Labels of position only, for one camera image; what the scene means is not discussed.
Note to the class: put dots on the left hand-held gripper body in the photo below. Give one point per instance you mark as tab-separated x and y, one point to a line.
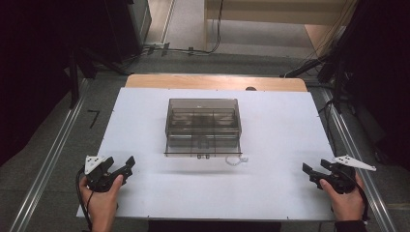
96	175

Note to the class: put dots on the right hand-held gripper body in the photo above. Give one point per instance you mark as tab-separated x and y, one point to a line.
341	175

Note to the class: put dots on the transparent grey drawer box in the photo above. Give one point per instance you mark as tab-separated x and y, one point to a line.
203	125

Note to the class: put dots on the person's left hand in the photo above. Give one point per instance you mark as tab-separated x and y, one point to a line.
100	203

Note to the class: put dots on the person's right hand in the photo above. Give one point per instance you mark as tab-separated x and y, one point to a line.
346	203

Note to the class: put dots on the white table board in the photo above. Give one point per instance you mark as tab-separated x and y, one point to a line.
274	180

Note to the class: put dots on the black tripod stand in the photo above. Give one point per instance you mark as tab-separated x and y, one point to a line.
80	67

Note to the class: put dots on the person's dark clothing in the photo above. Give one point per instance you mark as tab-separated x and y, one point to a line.
212	226

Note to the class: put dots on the wooden table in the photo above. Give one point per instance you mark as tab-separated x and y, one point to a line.
193	82

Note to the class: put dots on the dark curtain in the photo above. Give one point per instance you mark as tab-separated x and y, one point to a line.
32	64

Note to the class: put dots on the black cabinet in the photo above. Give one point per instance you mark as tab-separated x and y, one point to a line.
129	25

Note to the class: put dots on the light wooden furniture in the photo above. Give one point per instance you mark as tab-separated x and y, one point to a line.
274	13

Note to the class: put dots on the metal floor rail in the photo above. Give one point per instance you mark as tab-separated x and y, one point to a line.
48	161
357	161

